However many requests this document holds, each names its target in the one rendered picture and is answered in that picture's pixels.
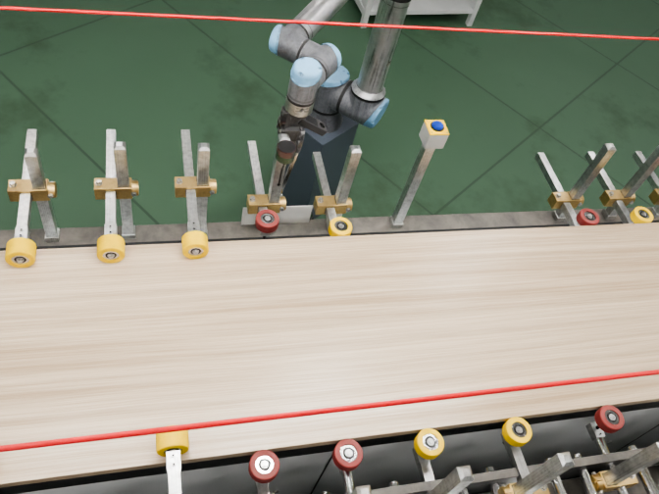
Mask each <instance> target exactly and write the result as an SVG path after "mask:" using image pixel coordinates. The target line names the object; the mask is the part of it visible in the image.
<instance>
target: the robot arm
mask: <svg viewBox="0 0 659 494"><path fill-rule="evenodd" d="M347 1H348V0H313V1H311V2H310V3H309V4H308V5H307V6H306V7H305V8H304V9H303V10H302V11H301V12H300V13H299V14H298V15H297V16H296V17H295V18H294V19H293V21H313V22H328V21H329V20H330V19H331V18H332V17H333V16H334V15H335V14H336V13H337V12H338V11H339V10H340V9H341V7H342V6H343V5H344V4H345V3H346V2H347ZM411 1H412V0H380V4H379V7H378V11H377V14H376V18H375V21H374V25H403V24H404V21H405V17H406V14H407V11H408V8H409V5H410V2H411ZM323 26H324V25H304V24H287V25H286V26H283V25H276V26H275V28H274V29H273V31H272V33H271V36H270V40H269V49H270V51H271V52H273V53H274V54H276V55H277V56H280V57H282V58H284V59H286V60H287V61H289V62H290V63H292V64H293V66H292V68H291V71H290V80H289V85H288V89H287V94H286V99H285V104H284V106H281V111H280V116H279V118H278V123H277V129H278V134H281V133H287V134H289V138H290V141H292V142H293V143H294V144H295V145H296V152H295V156H296V155H297V154H298V153H299V152H300V150H301V148H302V144H303V140H304V137H305V128H307V129H310V130H312V131H314V132H316V133H318V134H319V135H321V136H324V135H325V134H326V133H330V132H334V131H336V130H338V129H339V128H340V127H341V124H342V119H343V117H342V115H343V116H345V117H347V118H349V119H351V120H353V121H355V122H357V123H358V124H362V125H364V126H366V127H368V128H373V127H374V126H375V125H376V124H377V123H378V122H379V121H380V119H381V117H382V115H383V114H384V112H385V110H386V108H387V106H388V103H389V100H388V99H387V98H385V97H384V96H385V88H384V86H383V85H384V82H385V79H386V75H387V72H388V69H389V66H390V63H391V60H392V57H393V54H394V51H395V48H396V44H397V41H398V38H399V35H400V32H401V29H402V28H388V27H373V29H372V32H371V36H370V39H369V43H368V46H367V50H366V53H365V57H364V60H363V64H362V68H361V71H360V74H359V77H358V78H356V79H355V80H354V81H353V80H351V79H349V77H350V74H349V71H348V70H347V69H346V68H345V67H343V66H341V55H340V52H339V50H338V49H337V48H336V47H335V46H334V45H333V44H331V43H323V44H322V45H320V44H318V43H316V42H314V41H312V40H311V39H312V38H313V37H314V36H315V35H316V34H317V33H318V32H319V31H320V30H321V29H322V27H323Z"/></svg>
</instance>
